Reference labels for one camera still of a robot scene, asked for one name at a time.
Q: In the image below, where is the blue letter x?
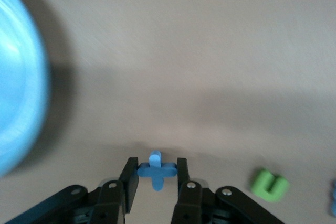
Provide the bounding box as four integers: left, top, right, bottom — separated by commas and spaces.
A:
138, 150, 178, 192

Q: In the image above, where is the green letter n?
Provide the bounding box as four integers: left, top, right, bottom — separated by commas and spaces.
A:
250, 168, 291, 204

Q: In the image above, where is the brown table cover sheet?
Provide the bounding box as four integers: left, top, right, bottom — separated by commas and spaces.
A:
0, 0, 336, 224

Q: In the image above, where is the blue plate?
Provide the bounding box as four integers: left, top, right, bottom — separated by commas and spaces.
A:
0, 0, 52, 179

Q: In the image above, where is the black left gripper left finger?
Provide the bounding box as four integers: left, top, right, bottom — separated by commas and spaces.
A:
5, 157, 139, 224

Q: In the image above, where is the blue letter m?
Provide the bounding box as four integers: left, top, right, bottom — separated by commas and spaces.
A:
328, 179, 336, 216

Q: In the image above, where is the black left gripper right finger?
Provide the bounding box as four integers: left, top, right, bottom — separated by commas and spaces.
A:
170, 157, 286, 224

